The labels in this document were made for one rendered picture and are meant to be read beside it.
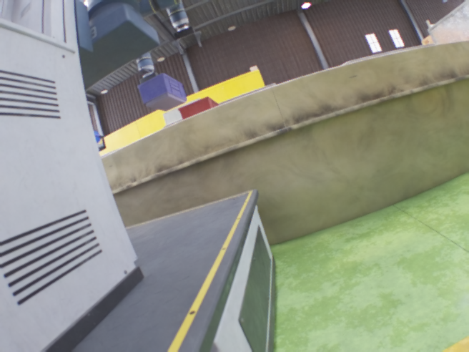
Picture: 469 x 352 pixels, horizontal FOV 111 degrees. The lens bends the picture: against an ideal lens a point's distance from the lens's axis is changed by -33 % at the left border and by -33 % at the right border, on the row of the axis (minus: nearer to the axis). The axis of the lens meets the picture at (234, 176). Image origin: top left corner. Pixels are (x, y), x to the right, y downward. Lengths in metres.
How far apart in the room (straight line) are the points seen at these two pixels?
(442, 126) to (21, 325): 1.80
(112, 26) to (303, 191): 1.15
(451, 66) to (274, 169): 1.34
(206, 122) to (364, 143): 0.86
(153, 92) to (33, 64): 1.08
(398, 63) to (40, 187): 1.59
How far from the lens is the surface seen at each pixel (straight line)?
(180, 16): 1.66
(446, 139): 1.66
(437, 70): 1.71
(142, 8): 1.56
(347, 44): 15.09
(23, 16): 1.11
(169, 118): 4.29
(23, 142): 0.43
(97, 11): 1.05
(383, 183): 1.42
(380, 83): 1.45
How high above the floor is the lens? 0.53
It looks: 4 degrees down
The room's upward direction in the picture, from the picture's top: 19 degrees counter-clockwise
